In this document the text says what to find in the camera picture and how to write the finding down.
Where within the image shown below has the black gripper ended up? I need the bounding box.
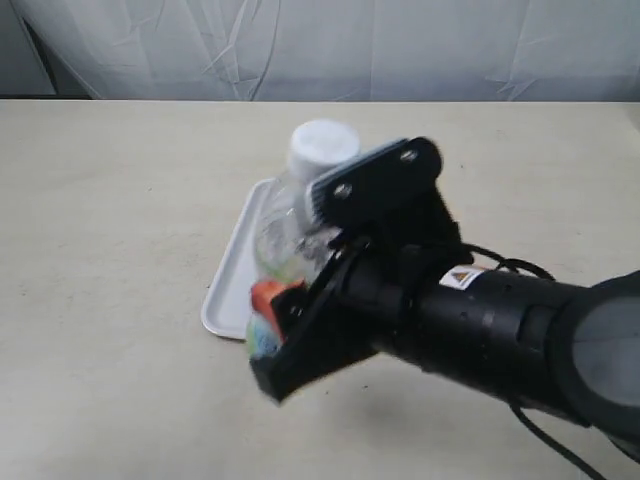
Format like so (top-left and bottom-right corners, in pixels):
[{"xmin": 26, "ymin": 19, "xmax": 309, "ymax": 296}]
[{"xmin": 249, "ymin": 232, "xmax": 481, "ymax": 407}]

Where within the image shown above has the clear plastic bottle white cap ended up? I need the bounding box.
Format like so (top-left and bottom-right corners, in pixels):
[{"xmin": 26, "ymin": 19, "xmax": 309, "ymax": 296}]
[{"xmin": 246, "ymin": 119, "xmax": 360, "ymax": 358}]

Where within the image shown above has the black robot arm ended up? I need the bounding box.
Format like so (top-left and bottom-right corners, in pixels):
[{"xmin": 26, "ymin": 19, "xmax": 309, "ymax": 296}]
[{"xmin": 250, "ymin": 238, "xmax": 639, "ymax": 458}]

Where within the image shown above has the white plastic tray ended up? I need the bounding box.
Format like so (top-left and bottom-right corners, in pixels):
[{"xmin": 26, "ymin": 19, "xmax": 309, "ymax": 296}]
[{"xmin": 200, "ymin": 179, "xmax": 273, "ymax": 341}]

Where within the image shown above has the white backdrop cloth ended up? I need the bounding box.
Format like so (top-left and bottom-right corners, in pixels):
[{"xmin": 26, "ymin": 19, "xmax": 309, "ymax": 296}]
[{"xmin": 10, "ymin": 1, "xmax": 639, "ymax": 102}]

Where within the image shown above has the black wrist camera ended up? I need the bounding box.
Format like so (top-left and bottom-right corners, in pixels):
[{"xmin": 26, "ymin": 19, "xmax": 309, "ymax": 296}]
[{"xmin": 305, "ymin": 137, "xmax": 472, "ymax": 265}]

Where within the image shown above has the black cable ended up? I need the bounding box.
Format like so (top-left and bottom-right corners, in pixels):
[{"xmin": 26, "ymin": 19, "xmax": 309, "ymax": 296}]
[{"xmin": 462, "ymin": 242, "xmax": 640, "ymax": 480}]

